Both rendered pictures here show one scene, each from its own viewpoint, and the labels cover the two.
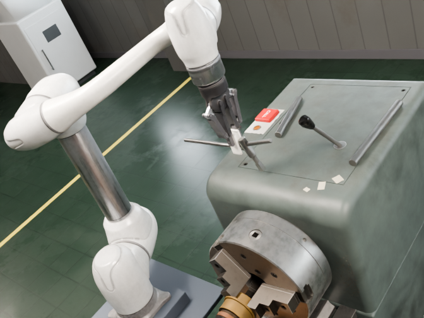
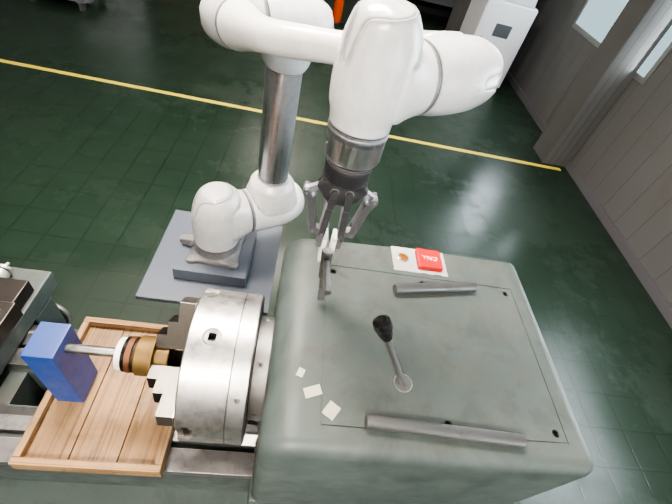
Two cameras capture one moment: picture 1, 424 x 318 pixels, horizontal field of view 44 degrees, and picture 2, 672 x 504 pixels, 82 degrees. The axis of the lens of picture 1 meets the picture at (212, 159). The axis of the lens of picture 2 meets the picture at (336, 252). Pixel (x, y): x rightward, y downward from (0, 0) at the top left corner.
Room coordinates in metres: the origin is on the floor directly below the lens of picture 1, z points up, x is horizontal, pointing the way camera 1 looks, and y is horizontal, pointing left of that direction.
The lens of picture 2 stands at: (0.77, -0.33, 1.90)
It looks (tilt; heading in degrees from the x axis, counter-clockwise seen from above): 46 degrees down; 27
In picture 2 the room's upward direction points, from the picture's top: 16 degrees clockwise
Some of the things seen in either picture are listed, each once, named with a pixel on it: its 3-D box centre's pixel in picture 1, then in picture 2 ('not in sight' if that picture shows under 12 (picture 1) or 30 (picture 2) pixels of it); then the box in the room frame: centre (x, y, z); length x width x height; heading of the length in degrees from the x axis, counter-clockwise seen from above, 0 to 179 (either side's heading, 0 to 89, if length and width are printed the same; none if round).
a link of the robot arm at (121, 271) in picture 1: (120, 274); (219, 213); (1.40, 0.45, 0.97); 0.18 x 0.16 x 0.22; 159
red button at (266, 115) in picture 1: (267, 116); (428, 260); (1.47, -0.22, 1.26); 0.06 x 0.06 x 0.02; 38
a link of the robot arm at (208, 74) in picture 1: (206, 69); (354, 141); (1.23, -0.08, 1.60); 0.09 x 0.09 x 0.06
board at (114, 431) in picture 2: not in sight; (120, 389); (0.87, 0.18, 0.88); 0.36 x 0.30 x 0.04; 38
